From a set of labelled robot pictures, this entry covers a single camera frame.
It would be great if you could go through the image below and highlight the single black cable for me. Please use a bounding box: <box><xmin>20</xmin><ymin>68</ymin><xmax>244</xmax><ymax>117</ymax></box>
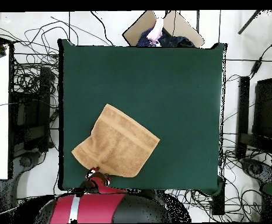
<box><xmin>90</xmin><ymin>10</ymin><xmax>114</xmax><ymax>47</ymax></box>

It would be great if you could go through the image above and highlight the dark green table cloth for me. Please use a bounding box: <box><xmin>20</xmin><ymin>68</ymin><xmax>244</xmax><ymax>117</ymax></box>
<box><xmin>57</xmin><ymin>38</ymin><xmax>228</xmax><ymax>197</ymax></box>

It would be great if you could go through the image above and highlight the black rod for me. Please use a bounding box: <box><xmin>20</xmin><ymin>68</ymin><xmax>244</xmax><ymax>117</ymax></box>
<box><xmin>238</xmin><ymin>9</ymin><xmax>263</xmax><ymax>35</ymax></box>

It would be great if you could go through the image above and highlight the dark blue clothing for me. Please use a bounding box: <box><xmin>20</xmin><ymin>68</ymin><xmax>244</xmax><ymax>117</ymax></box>
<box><xmin>135</xmin><ymin>27</ymin><xmax>196</xmax><ymax>48</ymax></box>

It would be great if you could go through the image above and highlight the orange terry towel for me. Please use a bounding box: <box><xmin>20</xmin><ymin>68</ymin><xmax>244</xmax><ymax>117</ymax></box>
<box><xmin>71</xmin><ymin>103</ymin><xmax>161</xmax><ymax>179</ymax></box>

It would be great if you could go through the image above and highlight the black power adapter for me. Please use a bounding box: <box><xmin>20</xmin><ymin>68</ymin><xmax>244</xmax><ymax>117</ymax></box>
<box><xmin>250</xmin><ymin>59</ymin><xmax>263</xmax><ymax>76</ymax></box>

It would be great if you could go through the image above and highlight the black cable tangle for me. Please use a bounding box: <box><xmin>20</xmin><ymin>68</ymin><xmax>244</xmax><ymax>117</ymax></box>
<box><xmin>219</xmin><ymin>137</ymin><xmax>267</xmax><ymax>222</ymax></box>
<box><xmin>9</xmin><ymin>13</ymin><xmax>81</xmax><ymax>94</ymax></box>

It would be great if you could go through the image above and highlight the brown cardboard box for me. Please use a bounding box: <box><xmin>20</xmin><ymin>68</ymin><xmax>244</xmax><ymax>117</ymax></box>
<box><xmin>122</xmin><ymin>10</ymin><xmax>205</xmax><ymax>48</ymax></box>

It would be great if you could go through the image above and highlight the pink garment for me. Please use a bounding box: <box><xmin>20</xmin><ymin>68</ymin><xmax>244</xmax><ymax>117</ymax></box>
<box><xmin>147</xmin><ymin>17</ymin><xmax>164</xmax><ymax>47</ymax></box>

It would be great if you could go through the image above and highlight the grey chair base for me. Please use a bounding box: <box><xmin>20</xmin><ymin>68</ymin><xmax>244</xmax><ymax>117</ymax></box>
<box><xmin>240</xmin><ymin>157</ymin><xmax>272</xmax><ymax>185</ymax></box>
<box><xmin>12</xmin><ymin>150</ymin><xmax>42</xmax><ymax>174</ymax></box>

